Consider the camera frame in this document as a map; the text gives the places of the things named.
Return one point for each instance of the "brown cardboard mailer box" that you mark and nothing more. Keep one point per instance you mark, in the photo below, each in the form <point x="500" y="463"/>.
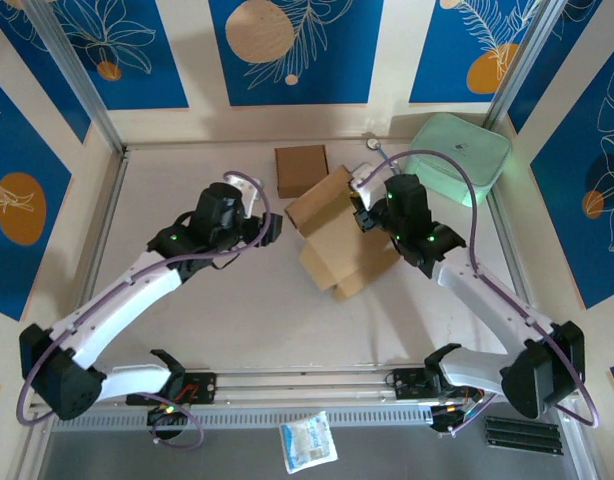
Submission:
<point x="332" y="240"/>
<point x="302" y="170"/>

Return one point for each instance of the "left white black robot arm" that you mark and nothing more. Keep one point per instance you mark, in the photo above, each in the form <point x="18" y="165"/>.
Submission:
<point x="122" y="300"/>

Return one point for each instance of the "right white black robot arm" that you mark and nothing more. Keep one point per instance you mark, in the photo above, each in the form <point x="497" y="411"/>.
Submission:
<point x="487" y="300"/>

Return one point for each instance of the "blue stethoscope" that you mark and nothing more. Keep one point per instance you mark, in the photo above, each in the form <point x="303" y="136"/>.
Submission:
<point x="372" y="144"/>

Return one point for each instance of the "mint green zip case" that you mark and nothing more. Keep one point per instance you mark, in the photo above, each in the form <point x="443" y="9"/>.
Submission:
<point x="457" y="140"/>

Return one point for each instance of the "small black electronics board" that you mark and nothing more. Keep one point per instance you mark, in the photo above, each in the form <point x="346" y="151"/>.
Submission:
<point x="444" y="417"/>
<point x="167" y="415"/>

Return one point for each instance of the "blue white plastic packet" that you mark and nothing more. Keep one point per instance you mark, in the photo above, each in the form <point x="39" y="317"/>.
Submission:
<point x="307" y="440"/>

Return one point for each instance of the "black ridged block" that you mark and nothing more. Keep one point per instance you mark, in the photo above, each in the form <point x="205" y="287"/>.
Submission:
<point x="522" y="435"/>

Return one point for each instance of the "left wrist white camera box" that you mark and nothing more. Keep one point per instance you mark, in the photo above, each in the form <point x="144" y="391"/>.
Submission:
<point x="249" y="186"/>

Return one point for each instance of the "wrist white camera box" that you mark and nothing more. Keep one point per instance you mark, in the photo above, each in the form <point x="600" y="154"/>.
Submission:
<point x="249" y="186"/>
<point x="369" y="180"/>

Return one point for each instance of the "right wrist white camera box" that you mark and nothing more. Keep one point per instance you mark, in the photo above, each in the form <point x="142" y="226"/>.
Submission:
<point x="369" y="180"/>

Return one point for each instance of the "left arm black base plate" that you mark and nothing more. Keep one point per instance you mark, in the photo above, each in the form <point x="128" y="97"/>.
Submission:
<point x="202" y="387"/>

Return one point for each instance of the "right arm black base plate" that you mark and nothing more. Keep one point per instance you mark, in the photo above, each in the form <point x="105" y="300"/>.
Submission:
<point x="407" y="385"/>

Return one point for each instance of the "aluminium rail frame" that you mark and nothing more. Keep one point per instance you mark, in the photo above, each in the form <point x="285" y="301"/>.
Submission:
<point x="307" y="387"/>

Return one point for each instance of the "aluminium corner post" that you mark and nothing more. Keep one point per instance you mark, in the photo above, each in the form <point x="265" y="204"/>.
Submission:
<point x="78" y="75"/>
<point x="527" y="60"/>

